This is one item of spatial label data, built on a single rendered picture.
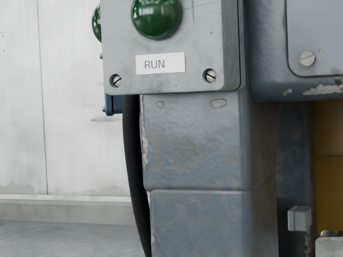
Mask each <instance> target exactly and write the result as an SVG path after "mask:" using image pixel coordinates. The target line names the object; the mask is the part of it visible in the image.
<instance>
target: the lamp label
mask: <svg viewBox="0 0 343 257"><path fill-rule="evenodd" d="M170 72H185V59H184V52H180V53H165V54H151V55H136V74H152V73H170Z"/></svg>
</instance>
